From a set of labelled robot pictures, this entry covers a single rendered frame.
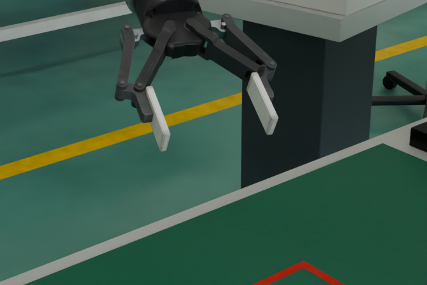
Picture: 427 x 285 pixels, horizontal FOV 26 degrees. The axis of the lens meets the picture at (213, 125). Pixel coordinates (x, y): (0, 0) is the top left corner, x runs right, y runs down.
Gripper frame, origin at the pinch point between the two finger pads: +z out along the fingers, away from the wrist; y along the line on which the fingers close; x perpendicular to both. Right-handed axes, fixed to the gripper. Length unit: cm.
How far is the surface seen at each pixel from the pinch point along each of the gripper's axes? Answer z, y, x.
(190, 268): 21.6, 11.6, 9.4
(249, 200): 13.4, 2.1, 5.0
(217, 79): -143, -82, -166
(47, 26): -176, -27, -164
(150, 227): 14.5, 12.5, 5.3
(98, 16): -181, -48, -167
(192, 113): -119, -62, -153
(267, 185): 11.1, -1.1, 3.5
